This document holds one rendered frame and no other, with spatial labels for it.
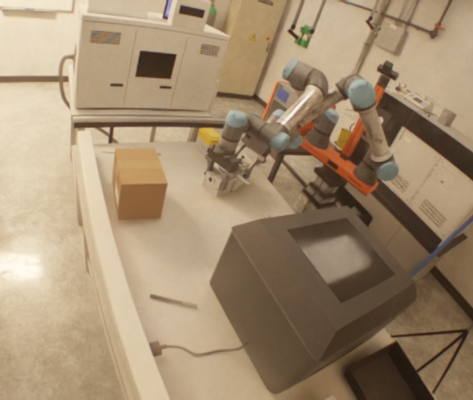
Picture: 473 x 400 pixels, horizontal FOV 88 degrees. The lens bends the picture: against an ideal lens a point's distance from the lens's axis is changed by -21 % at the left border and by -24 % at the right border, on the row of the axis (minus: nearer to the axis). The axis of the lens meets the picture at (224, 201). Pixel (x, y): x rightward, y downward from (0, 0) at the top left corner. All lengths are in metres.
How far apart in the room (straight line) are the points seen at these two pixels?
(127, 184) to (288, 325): 0.65
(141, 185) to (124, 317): 0.45
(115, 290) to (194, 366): 0.28
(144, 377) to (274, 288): 0.35
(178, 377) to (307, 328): 0.35
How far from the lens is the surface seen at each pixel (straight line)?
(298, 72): 1.44
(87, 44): 1.72
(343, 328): 0.69
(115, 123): 1.57
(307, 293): 0.69
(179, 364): 0.83
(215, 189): 1.29
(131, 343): 0.73
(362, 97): 1.38
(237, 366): 0.87
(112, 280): 0.81
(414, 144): 2.49
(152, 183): 1.02
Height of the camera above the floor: 1.67
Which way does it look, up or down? 36 degrees down
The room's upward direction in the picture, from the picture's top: 20 degrees clockwise
